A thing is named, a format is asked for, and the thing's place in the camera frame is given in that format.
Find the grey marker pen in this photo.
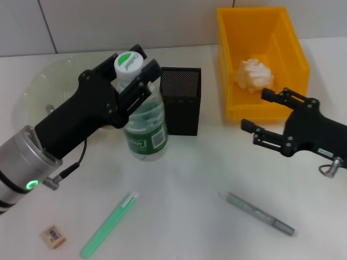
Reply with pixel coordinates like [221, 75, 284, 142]
[226, 191, 295, 237]

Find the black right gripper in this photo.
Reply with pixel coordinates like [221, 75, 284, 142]
[240, 87, 347, 170]

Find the white paper ball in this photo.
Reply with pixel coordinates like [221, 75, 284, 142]
[233, 58, 275, 94]

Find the left gripper cable with plug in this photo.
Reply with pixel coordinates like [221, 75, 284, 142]
[42, 104, 88, 191]

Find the green glass fruit plate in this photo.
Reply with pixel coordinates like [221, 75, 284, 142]
[23, 55, 136, 131]

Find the right gripper cable with plug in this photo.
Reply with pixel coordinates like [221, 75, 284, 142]
[318, 157, 343, 178]

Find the green pen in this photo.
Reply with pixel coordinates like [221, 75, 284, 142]
[80, 191, 140, 258]

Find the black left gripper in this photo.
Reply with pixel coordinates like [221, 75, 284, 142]
[35, 43, 163, 160]

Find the gripper cable with plug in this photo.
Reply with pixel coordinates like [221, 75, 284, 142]
[318, 157, 343, 178]
[42, 104, 88, 191]

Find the black mesh pen holder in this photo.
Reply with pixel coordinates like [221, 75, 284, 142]
[160, 67, 202, 136]

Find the beige eraser with barcode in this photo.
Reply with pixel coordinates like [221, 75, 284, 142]
[42, 224, 67, 249]

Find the yellow plastic bin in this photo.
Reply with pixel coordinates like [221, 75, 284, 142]
[216, 6, 311, 122]

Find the clear green-label water bottle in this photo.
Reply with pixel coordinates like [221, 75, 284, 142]
[113, 51, 169, 163]

